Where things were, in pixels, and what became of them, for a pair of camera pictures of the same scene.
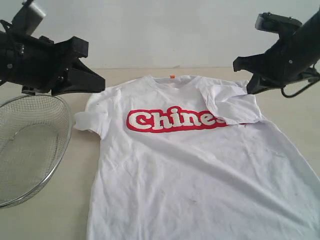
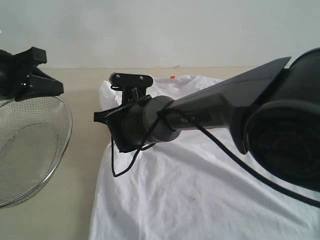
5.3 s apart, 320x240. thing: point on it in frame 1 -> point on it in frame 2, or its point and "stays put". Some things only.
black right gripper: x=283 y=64 -> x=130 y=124
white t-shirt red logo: x=190 y=158 stays put
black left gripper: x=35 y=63 -> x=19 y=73
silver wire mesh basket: x=35 y=130 stays put
